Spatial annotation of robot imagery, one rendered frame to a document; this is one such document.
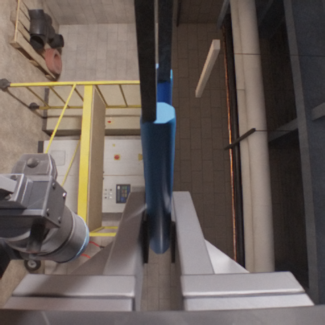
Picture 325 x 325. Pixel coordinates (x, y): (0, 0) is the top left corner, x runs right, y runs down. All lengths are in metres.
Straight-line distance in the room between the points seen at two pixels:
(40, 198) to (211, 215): 4.17
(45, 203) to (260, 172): 3.00
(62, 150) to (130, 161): 1.15
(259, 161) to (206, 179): 1.44
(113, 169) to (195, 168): 1.49
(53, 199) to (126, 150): 3.64
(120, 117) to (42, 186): 3.90
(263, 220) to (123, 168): 2.21
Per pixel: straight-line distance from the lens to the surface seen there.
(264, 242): 3.22
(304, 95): 3.41
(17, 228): 0.34
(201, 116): 4.57
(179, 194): 0.15
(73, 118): 4.36
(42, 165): 0.37
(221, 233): 4.46
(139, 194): 0.15
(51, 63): 4.60
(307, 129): 3.19
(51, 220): 0.29
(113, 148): 3.95
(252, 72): 3.54
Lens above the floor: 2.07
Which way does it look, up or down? 1 degrees up
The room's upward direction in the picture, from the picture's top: 90 degrees clockwise
